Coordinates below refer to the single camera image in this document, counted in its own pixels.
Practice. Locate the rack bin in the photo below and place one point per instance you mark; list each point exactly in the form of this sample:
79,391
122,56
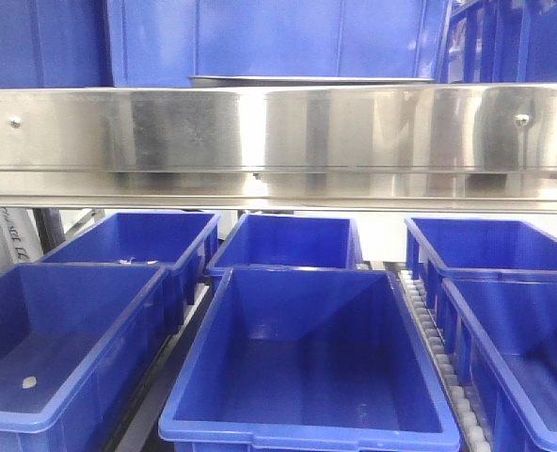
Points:
287,240
504,339
477,249
308,360
501,42
75,340
54,44
164,43
182,242

